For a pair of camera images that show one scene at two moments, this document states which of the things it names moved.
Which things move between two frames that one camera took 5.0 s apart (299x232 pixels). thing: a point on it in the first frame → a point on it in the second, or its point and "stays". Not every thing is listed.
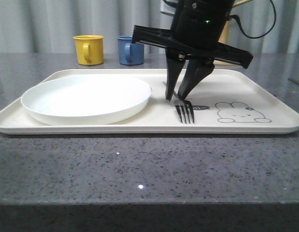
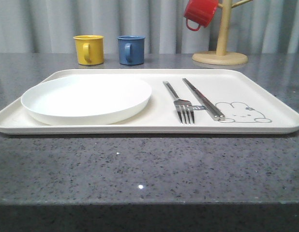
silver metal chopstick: x=296 y=82 → x=221 y=117
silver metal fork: x=180 y=105 stays
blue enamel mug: x=130 y=53 stays
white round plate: x=85 y=99 stays
